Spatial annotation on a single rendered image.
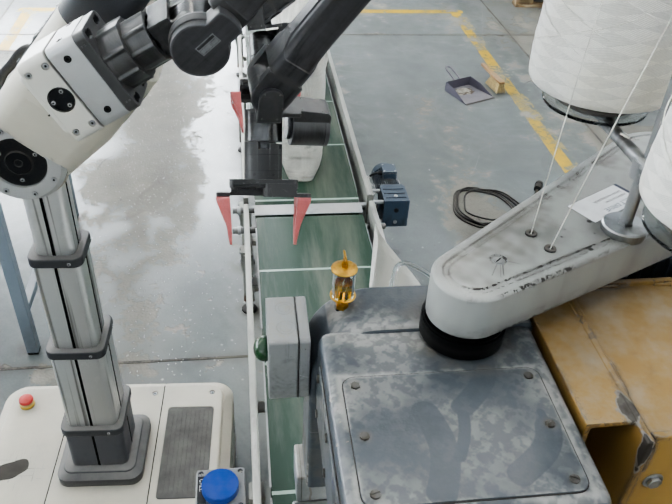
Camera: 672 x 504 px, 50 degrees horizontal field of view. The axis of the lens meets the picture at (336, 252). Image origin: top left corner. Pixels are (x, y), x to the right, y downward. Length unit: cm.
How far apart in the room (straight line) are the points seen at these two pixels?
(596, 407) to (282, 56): 59
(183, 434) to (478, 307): 146
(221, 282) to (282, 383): 214
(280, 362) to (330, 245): 172
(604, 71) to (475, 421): 38
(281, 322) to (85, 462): 128
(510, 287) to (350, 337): 17
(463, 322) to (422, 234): 254
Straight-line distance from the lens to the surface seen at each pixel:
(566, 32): 82
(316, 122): 110
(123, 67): 100
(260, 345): 81
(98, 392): 181
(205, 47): 97
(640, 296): 91
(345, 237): 253
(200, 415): 211
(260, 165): 108
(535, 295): 76
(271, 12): 151
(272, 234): 254
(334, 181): 284
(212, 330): 273
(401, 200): 273
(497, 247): 78
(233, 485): 123
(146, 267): 305
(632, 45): 81
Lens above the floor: 186
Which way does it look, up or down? 37 degrees down
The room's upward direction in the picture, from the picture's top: 3 degrees clockwise
